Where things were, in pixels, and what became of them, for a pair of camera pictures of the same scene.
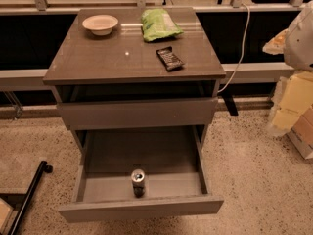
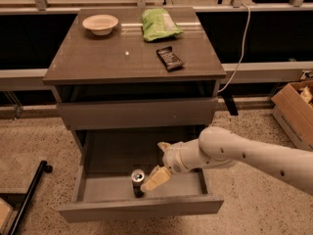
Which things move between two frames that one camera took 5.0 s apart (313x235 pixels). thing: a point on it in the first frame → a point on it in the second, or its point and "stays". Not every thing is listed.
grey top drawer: x=138 y=113 stays
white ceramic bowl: x=100 y=24 stays
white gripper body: x=300 y=43 → x=173 y=160
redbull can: x=138 y=181 stays
